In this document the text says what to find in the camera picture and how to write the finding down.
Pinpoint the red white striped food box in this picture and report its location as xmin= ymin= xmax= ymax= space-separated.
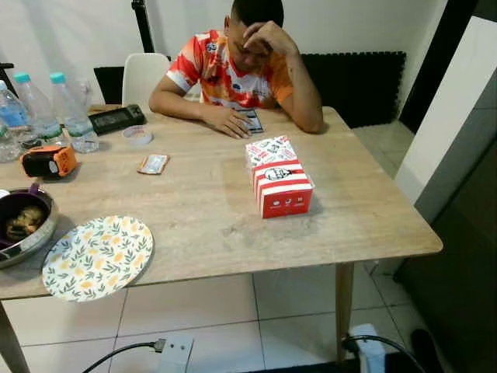
xmin=245 ymin=135 xmax=315 ymax=220

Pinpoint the grey fridge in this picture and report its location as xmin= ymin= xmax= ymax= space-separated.
xmin=391 ymin=74 xmax=497 ymax=373

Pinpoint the black smartphone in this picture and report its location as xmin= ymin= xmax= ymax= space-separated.
xmin=236 ymin=108 xmax=266 ymax=135

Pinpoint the person in orange shirt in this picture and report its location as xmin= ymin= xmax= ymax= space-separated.
xmin=148 ymin=0 xmax=326 ymax=140

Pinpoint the wooden dining table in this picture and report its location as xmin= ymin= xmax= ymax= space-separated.
xmin=0 ymin=103 xmax=444 ymax=373

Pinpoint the small sauce packet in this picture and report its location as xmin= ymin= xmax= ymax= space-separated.
xmin=137 ymin=153 xmax=172 ymax=176

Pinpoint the white chair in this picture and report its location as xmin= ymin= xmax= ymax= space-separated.
xmin=121 ymin=52 xmax=172 ymax=110

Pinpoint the black rectangular electronic device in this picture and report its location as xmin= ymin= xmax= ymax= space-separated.
xmin=87 ymin=103 xmax=148 ymax=137

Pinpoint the black tripod pole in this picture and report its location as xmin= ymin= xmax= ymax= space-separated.
xmin=130 ymin=0 xmax=157 ymax=54

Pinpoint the floral round plate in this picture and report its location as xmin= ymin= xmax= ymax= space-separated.
xmin=41 ymin=215 xmax=155 ymax=303

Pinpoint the teal capped water bottle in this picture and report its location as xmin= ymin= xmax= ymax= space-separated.
xmin=50 ymin=71 xmax=100 ymax=154
xmin=13 ymin=72 xmax=62 ymax=148

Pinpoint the metal bowl with food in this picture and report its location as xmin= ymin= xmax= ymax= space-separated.
xmin=0 ymin=185 xmax=60 ymax=270

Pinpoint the blue label water bottle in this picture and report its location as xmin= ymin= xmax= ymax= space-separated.
xmin=0 ymin=79 xmax=33 ymax=152

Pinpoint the black foam wall panel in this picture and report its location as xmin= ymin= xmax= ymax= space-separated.
xmin=301 ymin=51 xmax=408 ymax=130

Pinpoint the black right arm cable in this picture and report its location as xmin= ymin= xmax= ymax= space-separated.
xmin=342 ymin=333 xmax=427 ymax=373

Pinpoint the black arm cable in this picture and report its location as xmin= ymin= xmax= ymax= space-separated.
xmin=81 ymin=339 xmax=167 ymax=373
xmin=342 ymin=333 xmax=427 ymax=373

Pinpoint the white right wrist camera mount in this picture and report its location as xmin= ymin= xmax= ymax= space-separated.
xmin=353 ymin=323 xmax=388 ymax=373

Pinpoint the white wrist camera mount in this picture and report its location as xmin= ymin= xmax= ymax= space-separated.
xmin=353 ymin=323 xmax=388 ymax=373
xmin=155 ymin=335 xmax=196 ymax=373

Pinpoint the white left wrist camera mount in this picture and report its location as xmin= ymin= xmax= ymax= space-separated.
xmin=155 ymin=335 xmax=196 ymax=373

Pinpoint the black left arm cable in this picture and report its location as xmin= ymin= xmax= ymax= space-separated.
xmin=81 ymin=339 xmax=167 ymax=373

